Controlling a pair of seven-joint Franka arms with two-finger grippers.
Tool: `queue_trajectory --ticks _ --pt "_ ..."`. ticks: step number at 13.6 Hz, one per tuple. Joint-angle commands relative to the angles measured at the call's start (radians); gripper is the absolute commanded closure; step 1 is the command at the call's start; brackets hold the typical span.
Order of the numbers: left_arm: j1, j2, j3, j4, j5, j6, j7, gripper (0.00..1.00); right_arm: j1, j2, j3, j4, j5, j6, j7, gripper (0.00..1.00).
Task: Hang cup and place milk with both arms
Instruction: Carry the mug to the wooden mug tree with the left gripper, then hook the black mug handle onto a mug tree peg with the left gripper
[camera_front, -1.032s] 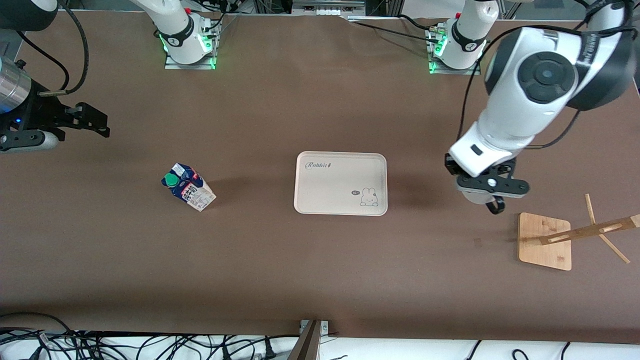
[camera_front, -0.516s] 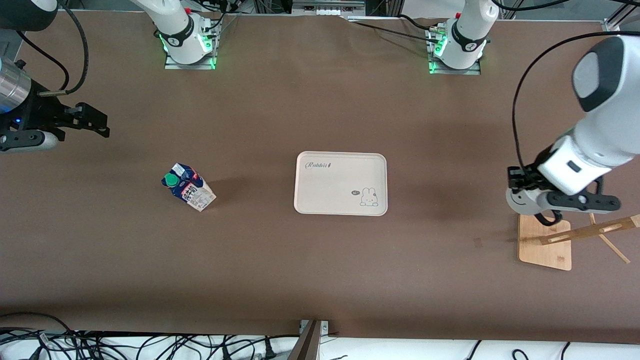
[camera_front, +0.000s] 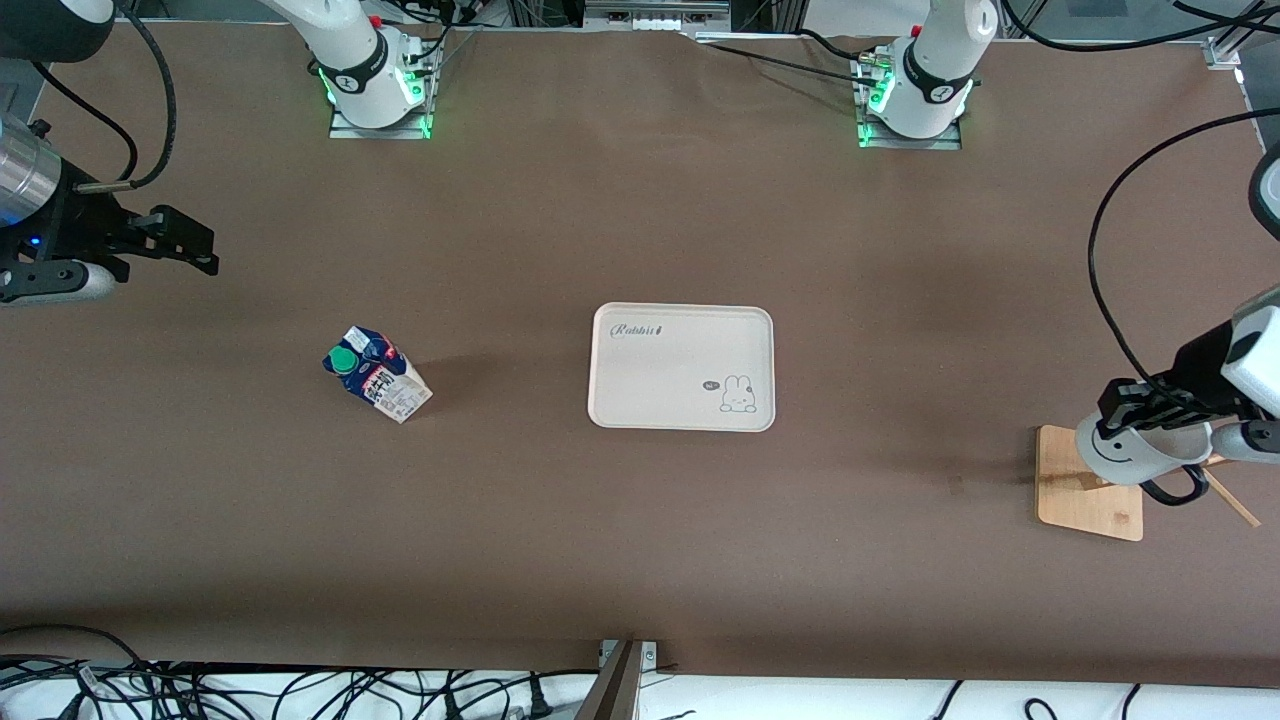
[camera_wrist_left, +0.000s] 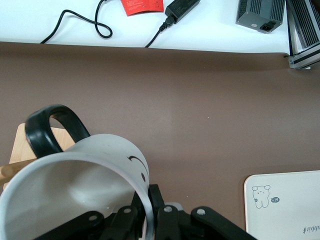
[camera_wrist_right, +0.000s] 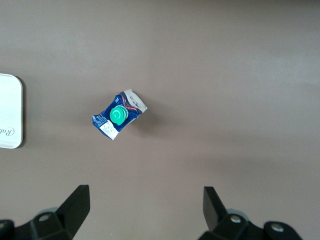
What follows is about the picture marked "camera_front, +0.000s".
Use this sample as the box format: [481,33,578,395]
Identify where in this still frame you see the white smiley mug black handle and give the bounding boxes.
[1074,404,1214,508]

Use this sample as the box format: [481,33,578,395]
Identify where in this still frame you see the blue white milk carton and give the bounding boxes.
[321,324,435,425]

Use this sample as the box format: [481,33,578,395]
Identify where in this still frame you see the wooden cup rack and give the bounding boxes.
[1035,424,1264,543]

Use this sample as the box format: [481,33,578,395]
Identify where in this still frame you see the cream rabbit print tray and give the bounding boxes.
[587,302,777,433]

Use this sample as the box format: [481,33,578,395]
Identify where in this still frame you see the white power strip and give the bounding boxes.
[584,0,732,33]

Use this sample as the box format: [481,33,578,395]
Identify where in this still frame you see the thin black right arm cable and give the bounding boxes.
[30,60,140,183]

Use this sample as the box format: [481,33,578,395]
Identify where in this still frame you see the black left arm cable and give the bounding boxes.
[1087,108,1280,403]

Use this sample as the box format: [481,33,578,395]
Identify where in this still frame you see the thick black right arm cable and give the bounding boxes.
[75,0,179,193]

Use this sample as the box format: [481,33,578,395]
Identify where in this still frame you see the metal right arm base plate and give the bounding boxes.
[329,28,434,140]

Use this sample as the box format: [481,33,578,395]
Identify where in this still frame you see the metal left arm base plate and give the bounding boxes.
[853,44,964,152]

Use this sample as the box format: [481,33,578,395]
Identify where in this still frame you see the black looping floor cable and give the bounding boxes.
[0,624,201,720]

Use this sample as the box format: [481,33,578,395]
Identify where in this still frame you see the black cable to base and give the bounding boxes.
[695,28,891,91]

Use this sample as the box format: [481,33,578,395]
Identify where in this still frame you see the black cable with plug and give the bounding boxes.
[440,668,601,720]

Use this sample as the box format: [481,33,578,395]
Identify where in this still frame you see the dark metal strut with bracket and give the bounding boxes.
[574,639,660,720]

